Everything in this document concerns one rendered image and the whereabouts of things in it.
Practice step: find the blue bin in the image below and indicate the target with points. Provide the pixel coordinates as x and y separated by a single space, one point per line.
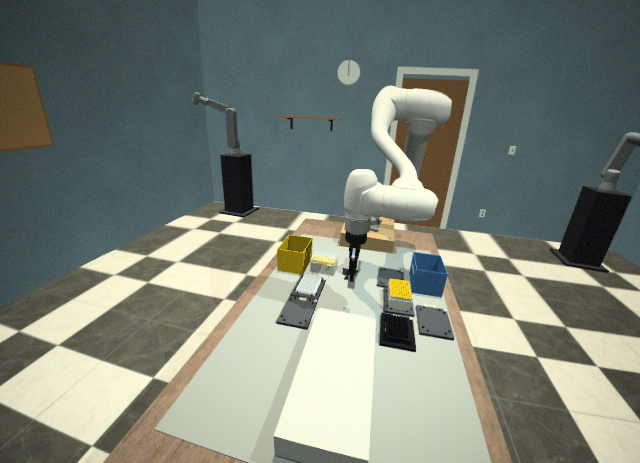
426 282

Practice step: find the yellow open-top bin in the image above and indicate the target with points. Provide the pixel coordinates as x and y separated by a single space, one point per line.
294 254

